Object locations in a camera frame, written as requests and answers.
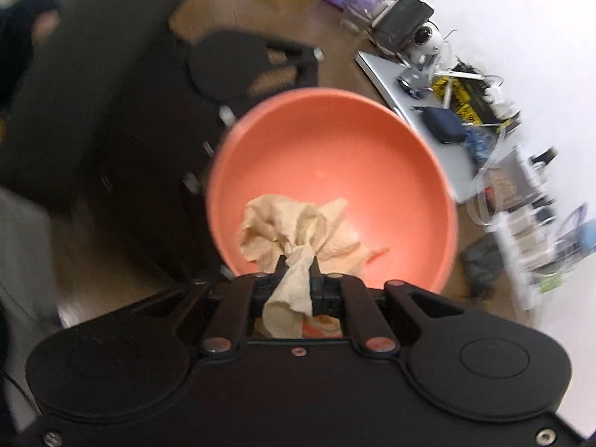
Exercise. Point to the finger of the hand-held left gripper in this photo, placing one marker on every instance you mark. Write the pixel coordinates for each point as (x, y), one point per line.
(309, 72)

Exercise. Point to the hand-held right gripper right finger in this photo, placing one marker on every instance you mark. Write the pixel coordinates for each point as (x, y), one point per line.
(361, 309)

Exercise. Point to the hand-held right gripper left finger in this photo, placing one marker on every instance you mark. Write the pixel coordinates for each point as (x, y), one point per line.
(240, 309)

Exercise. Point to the pink footed bowl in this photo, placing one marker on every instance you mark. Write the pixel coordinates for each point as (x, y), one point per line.
(326, 149)

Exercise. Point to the beige wiping tissue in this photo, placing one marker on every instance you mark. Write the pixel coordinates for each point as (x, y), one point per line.
(288, 223)

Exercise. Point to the clear glass cup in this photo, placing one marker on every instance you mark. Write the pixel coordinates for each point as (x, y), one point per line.
(363, 14)

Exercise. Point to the black red computer mouse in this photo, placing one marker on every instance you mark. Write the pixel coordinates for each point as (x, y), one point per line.
(413, 84)

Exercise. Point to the black speaker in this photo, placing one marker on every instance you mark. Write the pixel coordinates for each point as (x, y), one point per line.
(403, 18)

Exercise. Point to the silver laptop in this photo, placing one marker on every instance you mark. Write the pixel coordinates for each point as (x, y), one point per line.
(419, 125)

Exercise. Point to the black power bank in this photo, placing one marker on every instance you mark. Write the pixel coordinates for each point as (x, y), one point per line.
(484, 263)

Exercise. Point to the white plastic stick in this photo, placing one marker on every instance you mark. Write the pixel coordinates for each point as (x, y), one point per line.
(448, 91)

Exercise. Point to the dark blue pouch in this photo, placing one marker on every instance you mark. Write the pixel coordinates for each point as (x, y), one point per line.
(442, 123)

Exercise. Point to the black yellow box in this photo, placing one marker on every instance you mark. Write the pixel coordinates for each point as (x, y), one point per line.
(475, 98)

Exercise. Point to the white power strip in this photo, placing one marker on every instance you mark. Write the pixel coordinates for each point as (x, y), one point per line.
(526, 256)

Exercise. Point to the blue mesh item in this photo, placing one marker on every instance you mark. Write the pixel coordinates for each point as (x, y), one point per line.
(479, 143)

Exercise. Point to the clear food container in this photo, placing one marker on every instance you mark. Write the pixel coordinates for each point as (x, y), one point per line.
(503, 188)

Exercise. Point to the small green bottle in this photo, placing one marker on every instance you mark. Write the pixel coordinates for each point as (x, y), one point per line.
(552, 283)

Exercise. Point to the blue grey water bottle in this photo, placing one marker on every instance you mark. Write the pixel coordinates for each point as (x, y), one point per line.
(582, 235)

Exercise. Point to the small black gadget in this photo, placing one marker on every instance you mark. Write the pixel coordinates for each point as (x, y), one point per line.
(545, 156)

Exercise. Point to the white security camera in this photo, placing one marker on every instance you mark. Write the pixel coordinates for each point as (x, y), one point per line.
(426, 39)

